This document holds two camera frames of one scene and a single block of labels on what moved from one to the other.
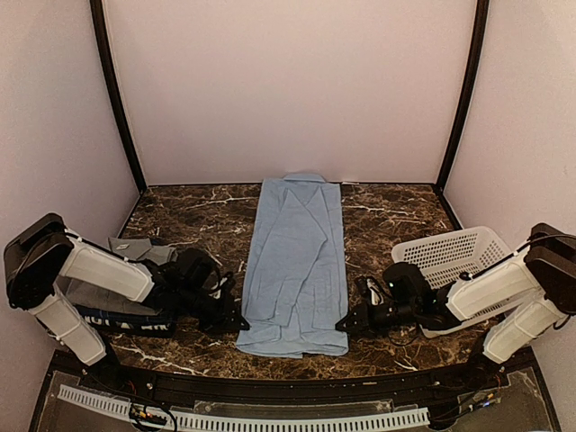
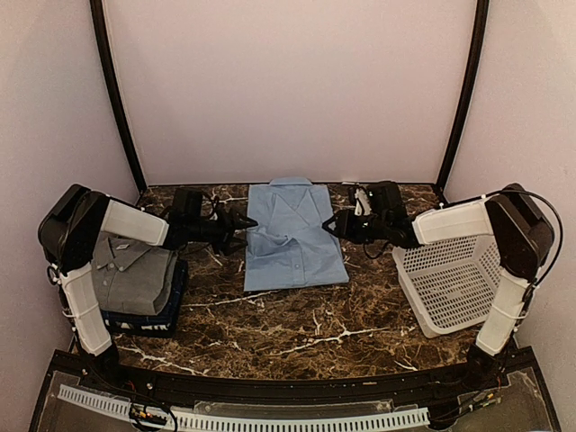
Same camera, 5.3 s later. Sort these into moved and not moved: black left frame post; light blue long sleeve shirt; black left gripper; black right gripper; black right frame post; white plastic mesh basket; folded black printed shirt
Moved: black right gripper; light blue long sleeve shirt; black left gripper
Not moved: black left frame post; black right frame post; folded black printed shirt; white plastic mesh basket
